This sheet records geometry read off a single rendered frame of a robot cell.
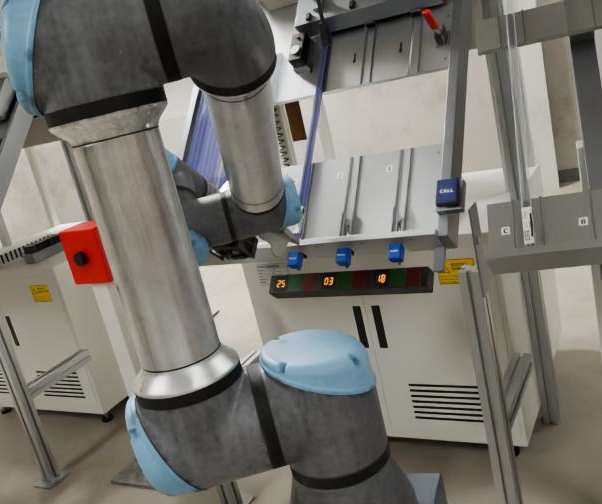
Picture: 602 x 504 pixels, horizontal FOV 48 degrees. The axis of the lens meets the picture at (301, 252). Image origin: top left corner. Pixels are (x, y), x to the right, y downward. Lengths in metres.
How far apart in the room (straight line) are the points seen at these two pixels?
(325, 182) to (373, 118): 3.14
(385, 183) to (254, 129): 0.60
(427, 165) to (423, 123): 3.15
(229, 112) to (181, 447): 0.36
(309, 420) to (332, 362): 0.06
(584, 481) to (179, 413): 1.25
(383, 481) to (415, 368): 1.00
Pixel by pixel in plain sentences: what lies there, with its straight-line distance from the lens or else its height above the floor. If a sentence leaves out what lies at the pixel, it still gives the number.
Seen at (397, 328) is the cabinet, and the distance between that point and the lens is 1.71.
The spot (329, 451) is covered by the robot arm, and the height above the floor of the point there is 0.68.
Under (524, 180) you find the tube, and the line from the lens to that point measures 1.09.
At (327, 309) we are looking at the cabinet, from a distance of 1.77.
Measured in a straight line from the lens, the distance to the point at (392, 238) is 1.26.
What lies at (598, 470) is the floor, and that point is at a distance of 1.81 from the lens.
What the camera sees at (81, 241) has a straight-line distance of 1.92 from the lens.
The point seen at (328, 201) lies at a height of 0.79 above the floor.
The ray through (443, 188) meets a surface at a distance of 1.23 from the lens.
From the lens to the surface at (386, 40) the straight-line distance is 1.55.
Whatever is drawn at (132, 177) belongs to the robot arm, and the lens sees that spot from 0.65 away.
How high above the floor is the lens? 1.07
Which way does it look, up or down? 15 degrees down
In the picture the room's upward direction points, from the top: 14 degrees counter-clockwise
